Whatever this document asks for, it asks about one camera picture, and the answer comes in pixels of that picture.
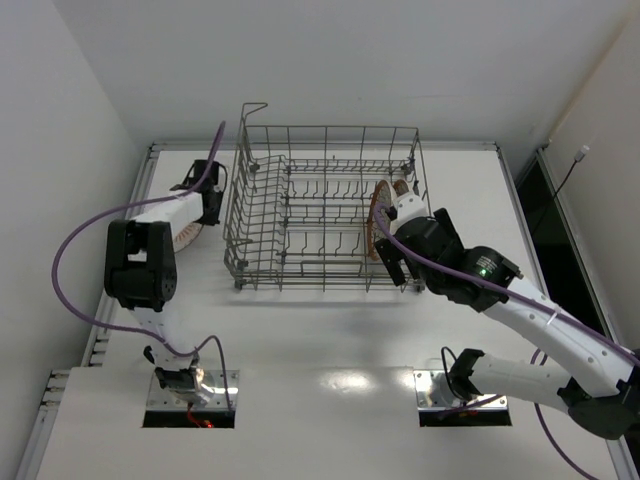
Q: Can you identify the metal base plate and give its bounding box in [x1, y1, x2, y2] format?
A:
[146, 369, 240, 413]
[413, 369, 508, 414]

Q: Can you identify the floral plate brown rim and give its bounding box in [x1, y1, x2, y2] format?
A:
[393, 179, 413, 199]
[366, 180, 396, 261]

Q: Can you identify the white plate orange sunburst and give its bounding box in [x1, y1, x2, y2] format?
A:
[173, 222, 203, 253]

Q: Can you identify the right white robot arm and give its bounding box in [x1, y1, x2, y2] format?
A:
[372, 204, 639, 440]

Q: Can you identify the black wall cable white plug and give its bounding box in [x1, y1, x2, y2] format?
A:
[531, 145, 590, 235]

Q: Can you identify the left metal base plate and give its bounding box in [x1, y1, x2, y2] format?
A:
[146, 369, 240, 413]

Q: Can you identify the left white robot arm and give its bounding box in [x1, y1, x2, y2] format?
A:
[104, 160, 227, 407]

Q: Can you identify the grey wire dish rack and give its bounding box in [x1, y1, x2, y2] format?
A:
[223, 102, 429, 290]

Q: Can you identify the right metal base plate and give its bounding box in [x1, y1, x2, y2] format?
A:
[413, 369, 508, 414]

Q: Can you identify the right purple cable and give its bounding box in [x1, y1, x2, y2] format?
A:
[372, 202, 640, 480]

